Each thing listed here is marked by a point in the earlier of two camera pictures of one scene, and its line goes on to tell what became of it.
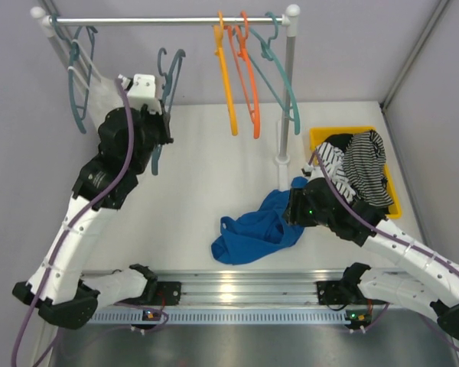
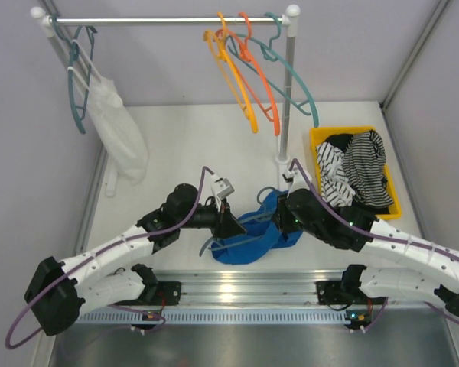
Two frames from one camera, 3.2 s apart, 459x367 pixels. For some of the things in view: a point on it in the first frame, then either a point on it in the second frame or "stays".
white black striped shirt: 332,158 stays
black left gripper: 162,128 -> 222,220
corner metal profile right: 441,7 stays
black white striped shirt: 364,164 stays
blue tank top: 243,238 stays
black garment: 340,141 stays
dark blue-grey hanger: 168,82 -> 219,245
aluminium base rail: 229,297 stays
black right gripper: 293,213 -> 281,218
